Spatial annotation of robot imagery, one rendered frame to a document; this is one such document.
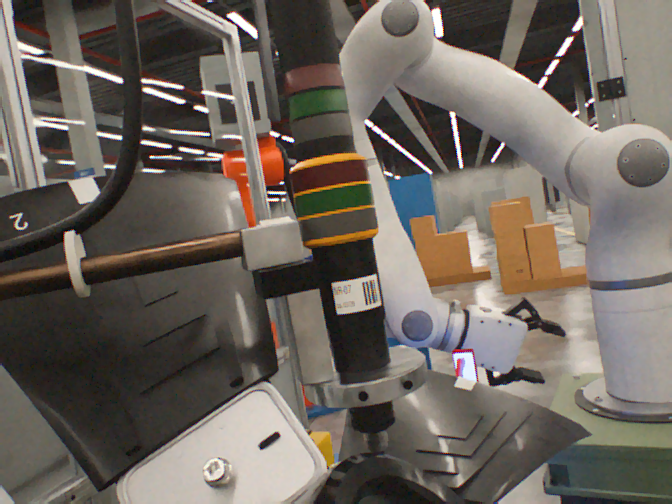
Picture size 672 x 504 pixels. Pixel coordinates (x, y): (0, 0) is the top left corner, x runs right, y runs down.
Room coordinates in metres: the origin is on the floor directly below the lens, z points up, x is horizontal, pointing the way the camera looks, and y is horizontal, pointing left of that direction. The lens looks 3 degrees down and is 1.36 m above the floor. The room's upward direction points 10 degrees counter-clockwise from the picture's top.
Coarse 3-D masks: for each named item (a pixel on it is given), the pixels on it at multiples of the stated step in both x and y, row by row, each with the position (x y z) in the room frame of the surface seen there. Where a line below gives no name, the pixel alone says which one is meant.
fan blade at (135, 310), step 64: (64, 192) 0.39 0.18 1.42; (128, 192) 0.40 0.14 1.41; (192, 192) 0.42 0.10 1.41; (64, 256) 0.34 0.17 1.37; (0, 320) 0.31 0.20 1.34; (64, 320) 0.31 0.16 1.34; (128, 320) 0.31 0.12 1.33; (192, 320) 0.31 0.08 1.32; (256, 320) 0.31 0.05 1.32; (64, 384) 0.28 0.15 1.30; (128, 384) 0.28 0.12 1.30; (192, 384) 0.28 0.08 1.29; (256, 384) 0.28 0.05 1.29; (128, 448) 0.26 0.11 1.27
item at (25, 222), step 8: (24, 208) 0.37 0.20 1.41; (0, 216) 0.36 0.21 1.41; (8, 216) 0.36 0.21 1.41; (16, 216) 0.37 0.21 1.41; (24, 216) 0.37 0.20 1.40; (32, 216) 0.37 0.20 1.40; (8, 224) 0.36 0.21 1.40; (16, 224) 0.36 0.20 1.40; (24, 224) 0.36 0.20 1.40; (32, 224) 0.36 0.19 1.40; (8, 232) 0.35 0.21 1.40; (16, 232) 0.36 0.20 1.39; (24, 232) 0.36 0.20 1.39
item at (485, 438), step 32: (448, 384) 0.51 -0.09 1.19; (480, 384) 0.52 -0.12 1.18; (416, 416) 0.44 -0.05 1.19; (448, 416) 0.43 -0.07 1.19; (480, 416) 0.43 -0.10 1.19; (512, 416) 0.45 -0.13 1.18; (544, 416) 0.46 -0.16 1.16; (352, 448) 0.40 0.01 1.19; (416, 448) 0.38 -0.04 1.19; (448, 448) 0.38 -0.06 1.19; (480, 448) 0.38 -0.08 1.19; (512, 448) 0.38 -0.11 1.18; (544, 448) 0.39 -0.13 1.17; (448, 480) 0.34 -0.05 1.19; (480, 480) 0.33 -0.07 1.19; (512, 480) 0.34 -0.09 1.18
